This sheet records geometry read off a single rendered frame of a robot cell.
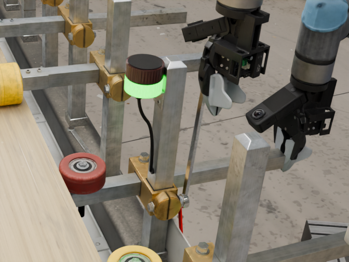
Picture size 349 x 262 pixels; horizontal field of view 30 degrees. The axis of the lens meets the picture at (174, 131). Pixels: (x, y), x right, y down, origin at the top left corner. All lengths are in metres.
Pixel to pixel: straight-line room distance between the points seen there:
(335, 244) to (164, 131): 0.34
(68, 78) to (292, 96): 0.43
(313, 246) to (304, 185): 1.66
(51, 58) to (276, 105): 0.77
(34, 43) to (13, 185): 1.00
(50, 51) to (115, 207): 0.58
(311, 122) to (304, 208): 1.38
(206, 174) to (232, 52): 0.29
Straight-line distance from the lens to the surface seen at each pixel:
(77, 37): 1.48
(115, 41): 1.25
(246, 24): 1.03
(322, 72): 1.21
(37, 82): 1.29
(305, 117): 1.25
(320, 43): 1.18
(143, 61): 1.01
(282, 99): 1.23
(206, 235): 2.41
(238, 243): 0.92
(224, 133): 2.99
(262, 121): 1.21
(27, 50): 1.99
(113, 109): 1.32
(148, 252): 0.96
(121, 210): 1.36
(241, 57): 1.03
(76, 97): 1.58
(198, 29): 1.11
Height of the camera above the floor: 1.55
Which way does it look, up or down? 32 degrees down
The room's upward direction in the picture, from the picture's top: 7 degrees clockwise
